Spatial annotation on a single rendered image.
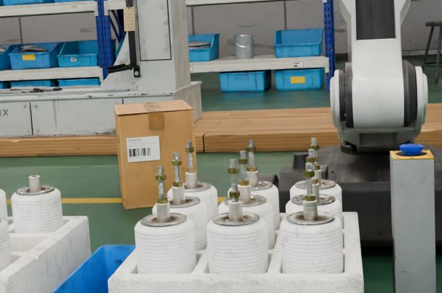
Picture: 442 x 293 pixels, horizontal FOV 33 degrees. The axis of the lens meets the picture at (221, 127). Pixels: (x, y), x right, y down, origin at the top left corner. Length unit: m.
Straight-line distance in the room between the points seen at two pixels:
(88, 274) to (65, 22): 8.95
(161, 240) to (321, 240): 0.25
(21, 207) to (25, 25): 9.14
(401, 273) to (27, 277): 0.65
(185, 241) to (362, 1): 0.78
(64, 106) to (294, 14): 6.38
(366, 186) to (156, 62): 1.88
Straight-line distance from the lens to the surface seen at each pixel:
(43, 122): 3.58
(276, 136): 3.22
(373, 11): 1.73
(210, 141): 3.27
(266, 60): 5.91
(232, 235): 1.16
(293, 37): 6.39
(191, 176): 1.43
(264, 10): 9.66
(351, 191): 1.71
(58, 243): 1.45
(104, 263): 1.59
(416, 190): 1.35
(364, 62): 1.61
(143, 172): 2.36
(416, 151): 1.35
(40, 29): 10.51
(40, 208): 1.50
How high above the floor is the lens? 0.56
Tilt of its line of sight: 8 degrees down
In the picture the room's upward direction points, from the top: 3 degrees counter-clockwise
